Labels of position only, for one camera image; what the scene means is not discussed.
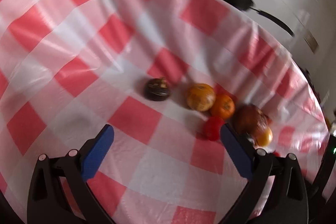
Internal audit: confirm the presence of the red cherry tomato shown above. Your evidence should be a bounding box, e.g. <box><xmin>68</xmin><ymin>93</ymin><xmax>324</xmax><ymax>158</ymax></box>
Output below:
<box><xmin>202</xmin><ymin>117</ymin><xmax>225</xmax><ymax>141</ymax></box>

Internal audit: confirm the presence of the dark red apple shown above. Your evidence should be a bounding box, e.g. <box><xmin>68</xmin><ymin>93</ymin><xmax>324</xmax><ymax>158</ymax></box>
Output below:
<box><xmin>231</xmin><ymin>104</ymin><xmax>268</xmax><ymax>136</ymax></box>

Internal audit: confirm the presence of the red white checkered tablecloth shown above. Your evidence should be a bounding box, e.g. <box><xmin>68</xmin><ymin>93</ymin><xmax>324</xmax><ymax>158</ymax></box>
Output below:
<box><xmin>1</xmin><ymin>0</ymin><xmax>328</xmax><ymax>223</ymax></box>

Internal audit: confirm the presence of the small orange mandarin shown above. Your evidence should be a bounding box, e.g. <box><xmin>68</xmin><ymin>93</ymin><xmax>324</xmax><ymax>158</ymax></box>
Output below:
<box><xmin>210</xmin><ymin>94</ymin><xmax>235</xmax><ymax>120</ymax></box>

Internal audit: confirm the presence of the yellow-orange round fruit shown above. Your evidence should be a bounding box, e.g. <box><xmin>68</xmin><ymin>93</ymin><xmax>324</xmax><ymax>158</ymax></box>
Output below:
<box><xmin>186</xmin><ymin>83</ymin><xmax>216</xmax><ymax>112</ymax></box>

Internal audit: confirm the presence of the small yellow-orange fruit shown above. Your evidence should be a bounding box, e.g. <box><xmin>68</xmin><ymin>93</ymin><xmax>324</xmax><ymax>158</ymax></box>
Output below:
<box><xmin>254</xmin><ymin>127</ymin><xmax>273</xmax><ymax>147</ymax></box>

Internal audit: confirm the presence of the dark brown water chestnut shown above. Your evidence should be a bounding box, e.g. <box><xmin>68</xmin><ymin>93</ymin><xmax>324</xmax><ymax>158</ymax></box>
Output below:
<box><xmin>143</xmin><ymin>77</ymin><xmax>171</xmax><ymax>101</ymax></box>

